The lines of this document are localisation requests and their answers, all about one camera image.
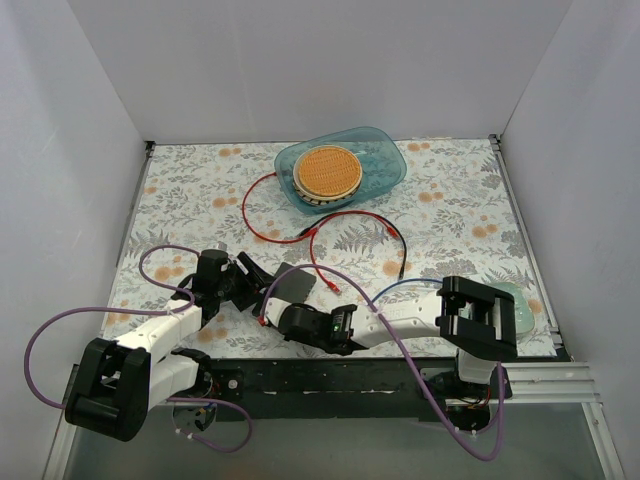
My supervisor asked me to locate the black network switch box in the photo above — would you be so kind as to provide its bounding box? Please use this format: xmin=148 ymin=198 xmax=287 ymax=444
xmin=271 ymin=270 xmax=317 ymax=303

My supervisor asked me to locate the blue ethernet cable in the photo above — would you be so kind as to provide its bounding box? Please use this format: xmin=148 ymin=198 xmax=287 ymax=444
xmin=372 ymin=278 xmax=446 ymax=306

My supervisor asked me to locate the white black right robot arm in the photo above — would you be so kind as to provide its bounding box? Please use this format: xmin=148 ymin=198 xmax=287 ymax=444
xmin=265 ymin=276 xmax=518 ymax=398

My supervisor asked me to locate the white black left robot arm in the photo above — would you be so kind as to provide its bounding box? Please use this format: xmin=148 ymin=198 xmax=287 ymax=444
xmin=64 ymin=249 xmax=274 ymax=441

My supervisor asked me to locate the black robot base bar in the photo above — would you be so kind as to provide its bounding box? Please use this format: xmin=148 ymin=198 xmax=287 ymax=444
xmin=154 ymin=357 xmax=506 ymax=421

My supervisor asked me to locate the teal plastic container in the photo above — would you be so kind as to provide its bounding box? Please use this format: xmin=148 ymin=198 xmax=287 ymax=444
xmin=274 ymin=126 xmax=407 ymax=215

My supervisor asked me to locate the orange woven round coaster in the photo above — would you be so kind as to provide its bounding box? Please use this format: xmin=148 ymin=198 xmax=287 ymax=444
xmin=294 ymin=145 xmax=363 ymax=198

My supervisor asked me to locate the floral patterned table mat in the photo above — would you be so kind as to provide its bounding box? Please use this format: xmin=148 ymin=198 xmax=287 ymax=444
xmin=103 ymin=139 xmax=555 ymax=357

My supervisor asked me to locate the light green square plate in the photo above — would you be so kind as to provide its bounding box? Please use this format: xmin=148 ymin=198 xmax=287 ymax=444
xmin=490 ymin=282 xmax=535 ymax=339

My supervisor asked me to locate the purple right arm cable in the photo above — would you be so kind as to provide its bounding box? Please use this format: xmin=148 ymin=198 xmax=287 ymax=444
xmin=262 ymin=264 xmax=507 ymax=462

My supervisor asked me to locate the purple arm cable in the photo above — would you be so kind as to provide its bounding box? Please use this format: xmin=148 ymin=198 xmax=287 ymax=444
xmin=262 ymin=264 xmax=507 ymax=462
xmin=24 ymin=244 xmax=254 ymax=454

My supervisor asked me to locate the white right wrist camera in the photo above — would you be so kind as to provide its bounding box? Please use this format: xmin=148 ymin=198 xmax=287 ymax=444
xmin=258 ymin=298 xmax=291 ymax=328

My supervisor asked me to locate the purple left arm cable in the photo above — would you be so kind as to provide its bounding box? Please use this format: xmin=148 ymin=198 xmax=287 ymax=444
xmin=24 ymin=244 xmax=254 ymax=454

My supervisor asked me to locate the black ethernet cable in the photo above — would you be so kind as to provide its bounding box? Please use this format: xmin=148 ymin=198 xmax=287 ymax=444
xmin=297 ymin=214 xmax=409 ymax=281

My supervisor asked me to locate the long red ethernet cable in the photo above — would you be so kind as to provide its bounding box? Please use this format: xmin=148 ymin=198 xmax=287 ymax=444
xmin=241 ymin=169 xmax=321 ymax=245

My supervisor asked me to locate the short red ethernet cable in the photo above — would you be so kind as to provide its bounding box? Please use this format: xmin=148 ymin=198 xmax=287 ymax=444
xmin=308 ymin=211 xmax=401 ymax=294

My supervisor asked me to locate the aluminium frame rail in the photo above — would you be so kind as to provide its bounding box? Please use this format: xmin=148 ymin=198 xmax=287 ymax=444
xmin=45 ymin=362 xmax=624 ymax=479

